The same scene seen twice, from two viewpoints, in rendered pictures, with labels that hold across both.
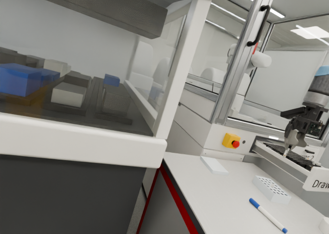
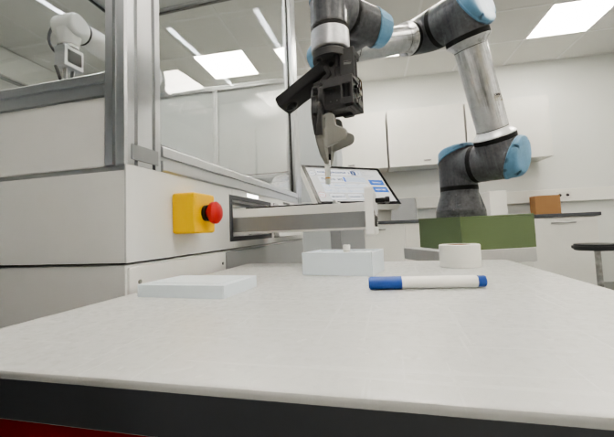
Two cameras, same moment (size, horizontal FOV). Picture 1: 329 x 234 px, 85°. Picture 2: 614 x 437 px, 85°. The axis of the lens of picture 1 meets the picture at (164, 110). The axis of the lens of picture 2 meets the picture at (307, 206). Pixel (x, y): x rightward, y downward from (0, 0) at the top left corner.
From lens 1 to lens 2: 52 cm
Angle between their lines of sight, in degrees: 56
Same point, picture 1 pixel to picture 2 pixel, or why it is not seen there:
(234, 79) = (141, 15)
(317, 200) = not seen: hidden behind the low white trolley
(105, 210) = not seen: outside the picture
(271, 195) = (368, 261)
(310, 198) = not seen: hidden behind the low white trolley
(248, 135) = (217, 197)
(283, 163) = (311, 218)
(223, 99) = (132, 77)
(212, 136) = (140, 212)
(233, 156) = (207, 263)
